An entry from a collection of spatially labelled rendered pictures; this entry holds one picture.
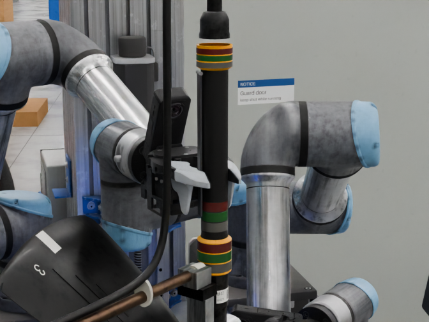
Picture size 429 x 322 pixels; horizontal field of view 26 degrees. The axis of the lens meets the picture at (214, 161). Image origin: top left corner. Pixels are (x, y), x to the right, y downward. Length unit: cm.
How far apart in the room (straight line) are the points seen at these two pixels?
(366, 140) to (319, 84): 157
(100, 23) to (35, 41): 43
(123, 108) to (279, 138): 27
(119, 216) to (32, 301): 34
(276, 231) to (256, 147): 15
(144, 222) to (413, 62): 205
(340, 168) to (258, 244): 21
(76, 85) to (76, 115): 42
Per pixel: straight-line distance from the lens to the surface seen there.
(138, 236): 139
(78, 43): 165
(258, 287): 158
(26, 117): 911
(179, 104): 120
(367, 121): 161
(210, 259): 115
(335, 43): 317
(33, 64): 161
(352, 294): 155
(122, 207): 138
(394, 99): 330
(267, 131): 160
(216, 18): 109
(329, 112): 161
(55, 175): 233
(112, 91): 159
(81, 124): 205
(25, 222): 189
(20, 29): 162
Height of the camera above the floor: 178
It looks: 14 degrees down
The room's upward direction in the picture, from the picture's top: straight up
